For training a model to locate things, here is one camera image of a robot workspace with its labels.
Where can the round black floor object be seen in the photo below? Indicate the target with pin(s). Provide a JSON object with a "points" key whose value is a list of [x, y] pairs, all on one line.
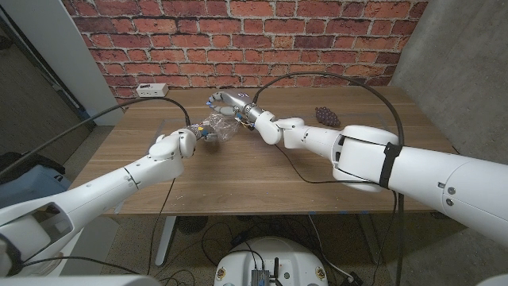
{"points": [[192, 224]]}

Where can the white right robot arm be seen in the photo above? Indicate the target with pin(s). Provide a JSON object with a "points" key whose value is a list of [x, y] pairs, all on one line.
{"points": [[397, 163]]}

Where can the dark grey door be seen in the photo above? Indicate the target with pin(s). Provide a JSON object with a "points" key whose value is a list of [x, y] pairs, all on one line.
{"points": [[31, 107]]}

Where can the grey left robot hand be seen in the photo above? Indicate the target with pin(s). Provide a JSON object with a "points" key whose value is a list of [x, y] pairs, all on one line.
{"points": [[204, 133]]}

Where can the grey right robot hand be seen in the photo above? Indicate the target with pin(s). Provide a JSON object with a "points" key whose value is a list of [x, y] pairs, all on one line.
{"points": [[234, 101]]}

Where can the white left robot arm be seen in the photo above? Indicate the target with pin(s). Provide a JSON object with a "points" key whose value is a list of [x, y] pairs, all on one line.
{"points": [[99, 194]]}

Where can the clear plastic wrap sheet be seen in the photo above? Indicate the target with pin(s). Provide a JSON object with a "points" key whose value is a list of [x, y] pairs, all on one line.
{"points": [[222, 125]]}

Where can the white power strip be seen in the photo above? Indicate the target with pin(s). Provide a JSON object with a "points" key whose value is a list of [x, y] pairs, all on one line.
{"points": [[152, 90]]}

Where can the white table leg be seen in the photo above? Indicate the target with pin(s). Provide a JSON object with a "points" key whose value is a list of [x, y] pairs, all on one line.
{"points": [[369, 238], [164, 238]]}

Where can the purple toy grapes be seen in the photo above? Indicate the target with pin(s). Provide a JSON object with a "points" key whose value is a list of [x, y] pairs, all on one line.
{"points": [[327, 117]]}

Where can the red brick printed backdrop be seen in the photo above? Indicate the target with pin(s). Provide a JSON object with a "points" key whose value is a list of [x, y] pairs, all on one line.
{"points": [[246, 43]]}

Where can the black power adapter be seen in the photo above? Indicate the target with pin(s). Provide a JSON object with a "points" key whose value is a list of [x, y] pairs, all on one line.
{"points": [[356, 279]]}

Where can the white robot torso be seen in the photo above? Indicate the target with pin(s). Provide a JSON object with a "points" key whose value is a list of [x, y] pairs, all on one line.
{"points": [[293, 258]]}

